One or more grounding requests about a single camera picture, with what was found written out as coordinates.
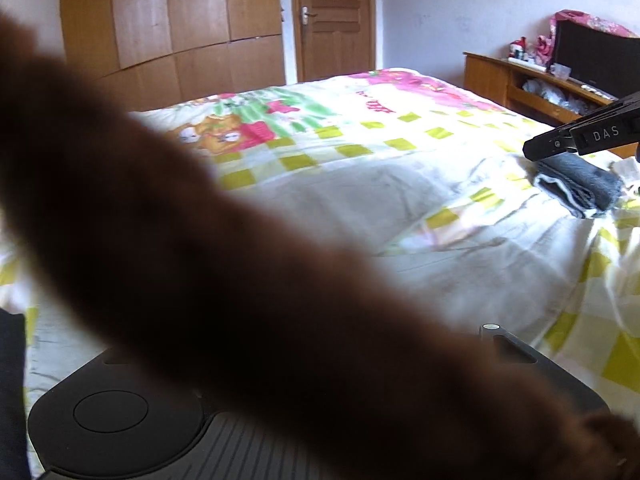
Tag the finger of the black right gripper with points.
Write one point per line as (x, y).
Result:
(548, 144)

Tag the light grey-green pants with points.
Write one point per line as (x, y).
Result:
(365, 205)

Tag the wooden side cabinet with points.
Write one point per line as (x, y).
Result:
(516, 86)

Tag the dark grey folded pants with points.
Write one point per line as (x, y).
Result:
(585, 190)

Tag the black television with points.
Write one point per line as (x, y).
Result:
(606, 62)

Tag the colourful checkered bed sheet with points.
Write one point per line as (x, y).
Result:
(500, 260)

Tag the wooden door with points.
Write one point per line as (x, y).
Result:
(333, 37)

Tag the brown furry lens obstruction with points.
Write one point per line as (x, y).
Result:
(210, 293)

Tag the wooden wardrobe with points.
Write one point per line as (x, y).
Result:
(149, 54)

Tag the black folded garment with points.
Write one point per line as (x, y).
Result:
(13, 432)

